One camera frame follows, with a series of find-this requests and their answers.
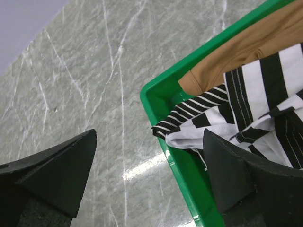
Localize green plastic bin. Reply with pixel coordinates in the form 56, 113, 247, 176
141, 0, 303, 227

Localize thin striped black tank top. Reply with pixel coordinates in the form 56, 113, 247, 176
151, 83, 235, 163

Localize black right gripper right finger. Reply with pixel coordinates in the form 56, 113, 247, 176
203, 130, 303, 227

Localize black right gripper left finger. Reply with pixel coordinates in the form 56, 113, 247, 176
0, 129, 97, 227

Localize tan tank top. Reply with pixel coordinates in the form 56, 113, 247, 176
178, 0, 303, 96

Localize wide striped black white tank top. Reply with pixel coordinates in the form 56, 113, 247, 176
165, 42, 303, 170

